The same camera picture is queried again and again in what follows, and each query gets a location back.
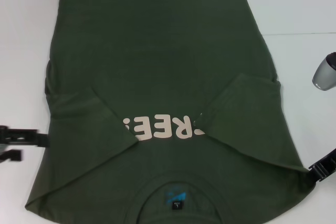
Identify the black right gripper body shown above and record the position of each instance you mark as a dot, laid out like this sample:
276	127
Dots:
331	157

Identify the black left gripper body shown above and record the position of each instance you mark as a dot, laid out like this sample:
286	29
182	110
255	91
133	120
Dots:
8	136

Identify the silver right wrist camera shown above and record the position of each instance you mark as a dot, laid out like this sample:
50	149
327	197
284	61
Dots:
325	73

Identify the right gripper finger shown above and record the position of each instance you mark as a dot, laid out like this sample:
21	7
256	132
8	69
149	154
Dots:
321	176
317	165

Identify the dark green t-shirt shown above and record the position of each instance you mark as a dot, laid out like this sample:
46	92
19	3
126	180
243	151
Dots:
162	77

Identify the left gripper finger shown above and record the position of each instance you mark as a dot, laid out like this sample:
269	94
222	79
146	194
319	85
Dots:
11	155
34	137

